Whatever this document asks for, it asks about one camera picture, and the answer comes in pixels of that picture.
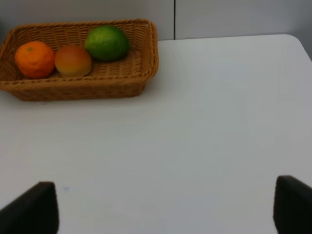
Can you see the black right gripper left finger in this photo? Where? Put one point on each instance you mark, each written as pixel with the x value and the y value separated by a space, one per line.
pixel 34 212

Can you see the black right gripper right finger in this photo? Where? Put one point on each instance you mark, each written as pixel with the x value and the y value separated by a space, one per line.
pixel 292 208

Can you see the orange mandarin fruit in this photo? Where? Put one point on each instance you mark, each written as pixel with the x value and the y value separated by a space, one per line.
pixel 35 59

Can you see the red yellow peach fruit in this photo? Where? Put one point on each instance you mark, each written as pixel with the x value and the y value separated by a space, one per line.
pixel 73 61

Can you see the light orange wicker basket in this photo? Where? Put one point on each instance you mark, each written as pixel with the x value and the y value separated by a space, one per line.
pixel 124 78

